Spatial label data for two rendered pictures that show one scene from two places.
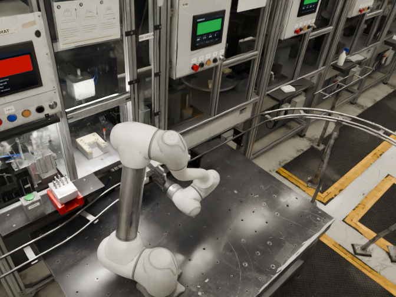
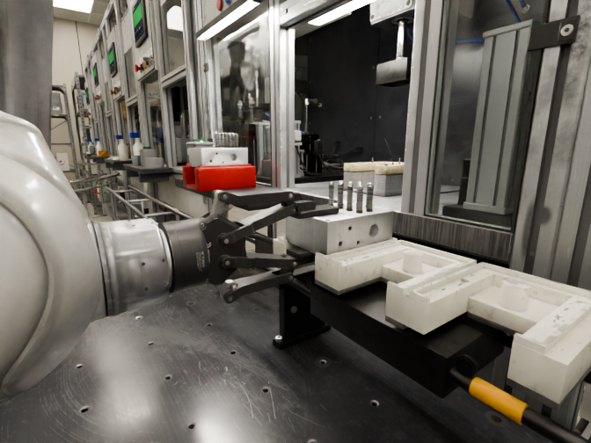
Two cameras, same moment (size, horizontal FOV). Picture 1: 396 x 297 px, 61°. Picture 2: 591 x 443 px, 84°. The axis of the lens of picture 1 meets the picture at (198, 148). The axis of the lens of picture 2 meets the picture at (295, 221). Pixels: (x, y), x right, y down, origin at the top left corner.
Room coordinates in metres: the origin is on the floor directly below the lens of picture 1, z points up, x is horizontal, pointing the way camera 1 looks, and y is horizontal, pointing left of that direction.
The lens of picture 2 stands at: (1.53, -0.18, 1.02)
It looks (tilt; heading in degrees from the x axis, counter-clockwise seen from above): 13 degrees down; 100
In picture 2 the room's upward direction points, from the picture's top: straight up
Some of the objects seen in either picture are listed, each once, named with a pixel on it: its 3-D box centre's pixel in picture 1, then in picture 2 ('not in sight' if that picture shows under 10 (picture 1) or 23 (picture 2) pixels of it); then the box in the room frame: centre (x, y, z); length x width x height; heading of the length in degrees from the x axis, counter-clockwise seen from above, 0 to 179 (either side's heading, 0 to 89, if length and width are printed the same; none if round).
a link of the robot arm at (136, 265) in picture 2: (174, 192); (134, 264); (1.31, 0.10, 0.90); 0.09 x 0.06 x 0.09; 135
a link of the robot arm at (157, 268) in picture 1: (158, 269); not in sight; (0.86, 0.13, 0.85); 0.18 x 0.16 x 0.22; 74
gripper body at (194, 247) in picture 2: (167, 184); (205, 250); (1.36, 0.16, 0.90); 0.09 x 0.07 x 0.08; 45
